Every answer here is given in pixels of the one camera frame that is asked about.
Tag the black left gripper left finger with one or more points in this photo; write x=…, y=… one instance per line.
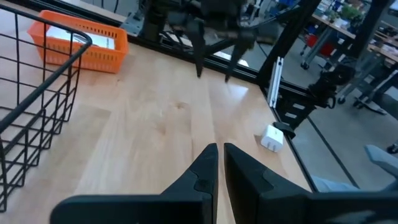
x=186, y=202

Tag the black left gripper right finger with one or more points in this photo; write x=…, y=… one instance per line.
x=264, y=199

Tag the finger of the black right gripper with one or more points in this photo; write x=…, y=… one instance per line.
x=198, y=43
x=241, y=48

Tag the white charger plug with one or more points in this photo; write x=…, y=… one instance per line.
x=272, y=140

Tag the black background robot arm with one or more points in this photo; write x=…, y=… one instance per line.
x=329, y=85

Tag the red floor bin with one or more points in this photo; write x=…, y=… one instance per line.
x=325, y=48

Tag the small black clamp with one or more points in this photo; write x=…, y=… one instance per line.
x=284, y=128

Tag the orange plastic basket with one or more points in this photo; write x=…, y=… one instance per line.
x=102, y=60

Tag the green potted plant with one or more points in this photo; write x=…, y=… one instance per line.
x=351, y=12

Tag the wooden background desk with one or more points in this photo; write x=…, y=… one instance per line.
x=382, y=49

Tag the silver metal bracket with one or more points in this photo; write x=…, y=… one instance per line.
x=276, y=81

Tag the black frame post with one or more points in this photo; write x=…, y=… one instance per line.
x=370, y=28
x=289, y=40

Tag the black slotted frame bracket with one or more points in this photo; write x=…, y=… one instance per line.
x=286, y=107

